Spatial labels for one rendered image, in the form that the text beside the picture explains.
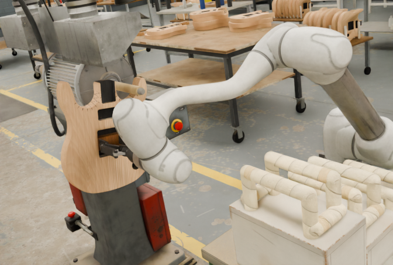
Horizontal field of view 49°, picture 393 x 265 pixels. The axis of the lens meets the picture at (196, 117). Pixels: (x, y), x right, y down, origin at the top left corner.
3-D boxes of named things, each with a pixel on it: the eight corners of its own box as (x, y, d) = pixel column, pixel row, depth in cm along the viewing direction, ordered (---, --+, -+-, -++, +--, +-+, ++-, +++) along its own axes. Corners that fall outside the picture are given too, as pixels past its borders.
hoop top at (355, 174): (305, 167, 115) (304, 157, 114) (312, 163, 117) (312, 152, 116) (375, 190, 100) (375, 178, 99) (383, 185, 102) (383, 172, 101)
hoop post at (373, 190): (364, 214, 105) (363, 181, 102) (371, 208, 107) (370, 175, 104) (376, 219, 103) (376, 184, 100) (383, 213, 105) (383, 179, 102)
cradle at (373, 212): (349, 231, 100) (349, 219, 99) (374, 208, 106) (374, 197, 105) (362, 236, 97) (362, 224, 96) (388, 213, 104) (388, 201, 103)
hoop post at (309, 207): (300, 235, 89) (296, 196, 86) (309, 228, 91) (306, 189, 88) (313, 241, 87) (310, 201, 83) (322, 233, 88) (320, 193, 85)
